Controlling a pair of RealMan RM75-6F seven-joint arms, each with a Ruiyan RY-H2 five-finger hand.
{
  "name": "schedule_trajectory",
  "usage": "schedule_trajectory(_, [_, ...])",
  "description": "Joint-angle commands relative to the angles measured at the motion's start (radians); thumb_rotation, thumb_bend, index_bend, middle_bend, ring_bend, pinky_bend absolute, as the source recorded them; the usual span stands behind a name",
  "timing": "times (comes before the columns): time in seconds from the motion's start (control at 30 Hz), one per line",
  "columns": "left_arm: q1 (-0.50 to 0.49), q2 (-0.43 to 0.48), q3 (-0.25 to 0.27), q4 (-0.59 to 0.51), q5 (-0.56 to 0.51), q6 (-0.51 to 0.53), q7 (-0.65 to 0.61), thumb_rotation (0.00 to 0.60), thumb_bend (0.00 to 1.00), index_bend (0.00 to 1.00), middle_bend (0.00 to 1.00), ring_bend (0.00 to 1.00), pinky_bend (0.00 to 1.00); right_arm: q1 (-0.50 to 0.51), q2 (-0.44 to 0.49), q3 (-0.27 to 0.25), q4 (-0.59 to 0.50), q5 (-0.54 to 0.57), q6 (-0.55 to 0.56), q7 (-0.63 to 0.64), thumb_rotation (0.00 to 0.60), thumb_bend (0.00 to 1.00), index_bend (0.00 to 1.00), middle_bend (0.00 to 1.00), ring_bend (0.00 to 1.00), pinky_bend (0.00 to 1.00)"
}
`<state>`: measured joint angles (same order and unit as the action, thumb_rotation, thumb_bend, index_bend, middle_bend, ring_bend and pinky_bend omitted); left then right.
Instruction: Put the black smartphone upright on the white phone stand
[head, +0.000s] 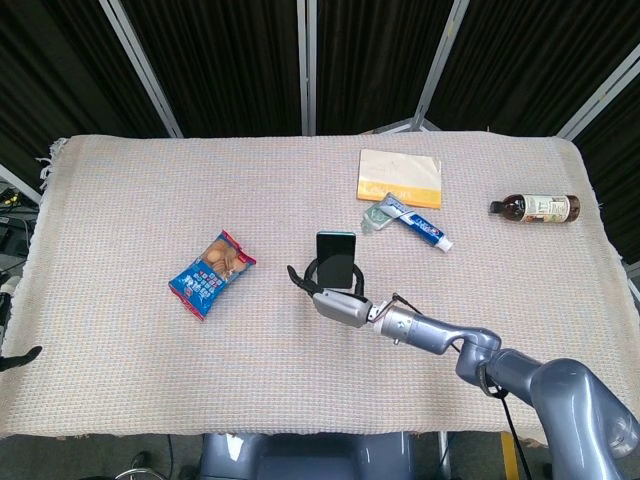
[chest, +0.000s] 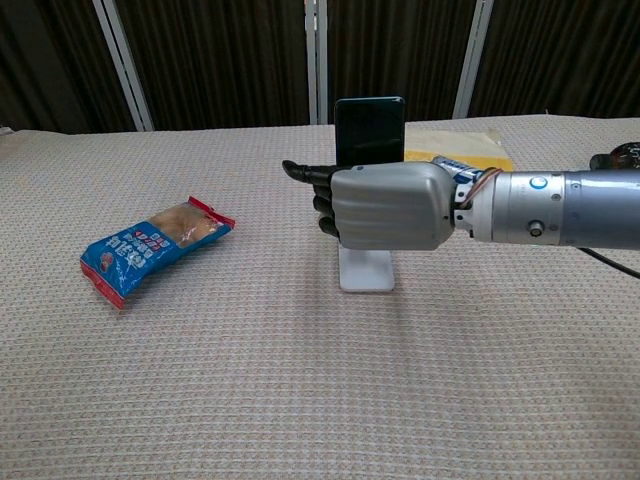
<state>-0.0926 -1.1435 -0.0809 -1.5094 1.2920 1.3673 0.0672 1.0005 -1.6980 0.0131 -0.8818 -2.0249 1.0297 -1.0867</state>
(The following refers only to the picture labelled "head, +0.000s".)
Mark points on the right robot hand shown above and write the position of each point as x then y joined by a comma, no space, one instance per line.
340,306

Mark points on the beige woven tablecloth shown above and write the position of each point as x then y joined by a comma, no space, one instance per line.
150,375

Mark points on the grey robot torso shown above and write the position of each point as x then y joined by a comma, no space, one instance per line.
300,460

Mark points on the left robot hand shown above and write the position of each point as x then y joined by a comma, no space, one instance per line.
20,360

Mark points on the black smartphone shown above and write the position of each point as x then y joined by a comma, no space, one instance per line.
336,260

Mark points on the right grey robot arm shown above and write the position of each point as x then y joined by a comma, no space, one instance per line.
430,332

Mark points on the blue white toothpaste tube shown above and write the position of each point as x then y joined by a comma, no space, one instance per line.
425,229

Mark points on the dark brown labelled bottle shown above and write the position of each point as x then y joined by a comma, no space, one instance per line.
540,207

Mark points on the yellow cream booklet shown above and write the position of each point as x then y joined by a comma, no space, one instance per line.
400,170

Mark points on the grey metal screen post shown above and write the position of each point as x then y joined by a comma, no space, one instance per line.
440,60
307,65
20,185
143,70
600,99

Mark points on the blue red snack bag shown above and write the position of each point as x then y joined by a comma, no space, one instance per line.
210,280

